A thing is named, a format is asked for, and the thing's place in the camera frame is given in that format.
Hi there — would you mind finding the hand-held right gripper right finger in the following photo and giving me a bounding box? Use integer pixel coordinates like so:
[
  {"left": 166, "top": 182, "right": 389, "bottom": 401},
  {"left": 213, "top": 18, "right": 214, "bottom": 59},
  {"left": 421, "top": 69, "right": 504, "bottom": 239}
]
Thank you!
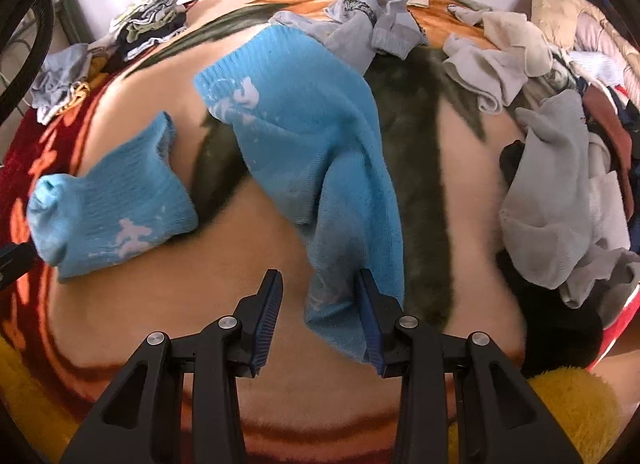
[{"left": 354, "top": 268, "right": 583, "bottom": 464}]

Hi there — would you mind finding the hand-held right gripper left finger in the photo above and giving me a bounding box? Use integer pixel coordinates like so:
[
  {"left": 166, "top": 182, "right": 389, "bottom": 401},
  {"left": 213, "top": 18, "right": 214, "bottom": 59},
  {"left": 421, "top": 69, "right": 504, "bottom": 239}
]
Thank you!
[{"left": 59, "top": 269, "right": 284, "bottom": 464}]

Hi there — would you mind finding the cream sock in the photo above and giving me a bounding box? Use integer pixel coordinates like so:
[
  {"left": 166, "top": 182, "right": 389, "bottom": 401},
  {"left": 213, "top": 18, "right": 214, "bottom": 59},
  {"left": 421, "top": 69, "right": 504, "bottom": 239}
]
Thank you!
[{"left": 480, "top": 10, "right": 555, "bottom": 78}]

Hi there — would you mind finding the blue sock white print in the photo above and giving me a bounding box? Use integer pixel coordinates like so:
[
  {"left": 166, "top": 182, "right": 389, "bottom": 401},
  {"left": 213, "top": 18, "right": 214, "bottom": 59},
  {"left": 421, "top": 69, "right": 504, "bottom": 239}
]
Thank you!
[
  {"left": 26, "top": 112, "right": 201, "bottom": 281},
  {"left": 194, "top": 24, "right": 406, "bottom": 365}
]

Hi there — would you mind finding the pile of mixed clothes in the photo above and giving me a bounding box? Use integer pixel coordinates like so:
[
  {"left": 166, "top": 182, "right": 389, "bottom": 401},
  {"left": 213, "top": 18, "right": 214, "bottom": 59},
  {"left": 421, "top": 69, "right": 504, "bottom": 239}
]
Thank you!
[{"left": 530, "top": 0, "right": 640, "bottom": 360}]

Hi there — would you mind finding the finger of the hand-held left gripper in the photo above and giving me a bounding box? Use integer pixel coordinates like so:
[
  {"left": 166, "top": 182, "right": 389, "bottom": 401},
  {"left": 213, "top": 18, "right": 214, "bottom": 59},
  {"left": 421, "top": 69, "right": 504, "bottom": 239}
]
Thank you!
[{"left": 0, "top": 243, "right": 36, "bottom": 292}]

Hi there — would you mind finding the printed plush blanket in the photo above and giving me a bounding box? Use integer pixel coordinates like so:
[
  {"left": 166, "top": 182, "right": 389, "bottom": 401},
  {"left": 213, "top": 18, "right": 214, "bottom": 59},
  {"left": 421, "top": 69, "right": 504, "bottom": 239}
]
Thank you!
[{"left": 0, "top": 0, "right": 640, "bottom": 464}]

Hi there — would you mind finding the large grey sock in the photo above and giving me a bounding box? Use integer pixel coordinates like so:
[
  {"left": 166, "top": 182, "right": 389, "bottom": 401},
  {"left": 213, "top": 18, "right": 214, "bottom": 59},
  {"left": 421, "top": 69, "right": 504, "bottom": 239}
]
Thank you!
[{"left": 500, "top": 89, "right": 633, "bottom": 305}]

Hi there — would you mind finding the green metal bed frame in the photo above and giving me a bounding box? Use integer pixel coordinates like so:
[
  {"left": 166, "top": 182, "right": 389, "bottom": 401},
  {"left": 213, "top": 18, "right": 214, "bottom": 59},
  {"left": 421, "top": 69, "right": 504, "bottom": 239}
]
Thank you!
[{"left": 52, "top": 0, "right": 93, "bottom": 48}]

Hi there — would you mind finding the black curved tube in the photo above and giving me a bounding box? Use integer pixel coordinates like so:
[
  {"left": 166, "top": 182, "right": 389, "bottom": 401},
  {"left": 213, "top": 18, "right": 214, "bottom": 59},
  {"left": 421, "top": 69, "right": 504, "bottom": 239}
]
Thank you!
[{"left": 0, "top": 0, "right": 56, "bottom": 112}]

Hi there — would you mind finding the light grey sock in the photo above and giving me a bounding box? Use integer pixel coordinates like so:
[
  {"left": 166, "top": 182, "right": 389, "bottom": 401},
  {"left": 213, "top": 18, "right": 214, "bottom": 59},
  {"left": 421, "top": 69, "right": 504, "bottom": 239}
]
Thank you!
[{"left": 442, "top": 33, "right": 528, "bottom": 114}]

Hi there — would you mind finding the stack of folded socks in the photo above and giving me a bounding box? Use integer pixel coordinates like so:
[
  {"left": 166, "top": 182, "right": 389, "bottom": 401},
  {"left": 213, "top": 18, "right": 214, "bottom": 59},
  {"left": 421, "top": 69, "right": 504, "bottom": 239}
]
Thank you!
[{"left": 109, "top": 0, "right": 188, "bottom": 61}]

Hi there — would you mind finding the black cloth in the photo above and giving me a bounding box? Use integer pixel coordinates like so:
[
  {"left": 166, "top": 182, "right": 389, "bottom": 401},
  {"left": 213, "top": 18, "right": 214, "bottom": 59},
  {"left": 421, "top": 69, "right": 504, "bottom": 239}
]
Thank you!
[{"left": 492, "top": 139, "right": 606, "bottom": 377}]

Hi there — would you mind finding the grey sock dark patterned band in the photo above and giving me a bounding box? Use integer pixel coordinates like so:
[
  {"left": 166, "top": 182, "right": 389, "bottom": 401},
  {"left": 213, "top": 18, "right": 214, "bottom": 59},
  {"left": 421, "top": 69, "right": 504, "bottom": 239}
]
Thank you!
[{"left": 272, "top": 0, "right": 383, "bottom": 52}]

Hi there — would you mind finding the yellow plush cloth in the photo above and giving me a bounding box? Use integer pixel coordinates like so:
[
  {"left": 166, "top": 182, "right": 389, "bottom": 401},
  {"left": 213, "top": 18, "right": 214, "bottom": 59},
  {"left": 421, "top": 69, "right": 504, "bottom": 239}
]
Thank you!
[
  {"left": 527, "top": 366, "right": 623, "bottom": 464},
  {"left": 0, "top": 329, "right": 71, "bottom": 464}
]

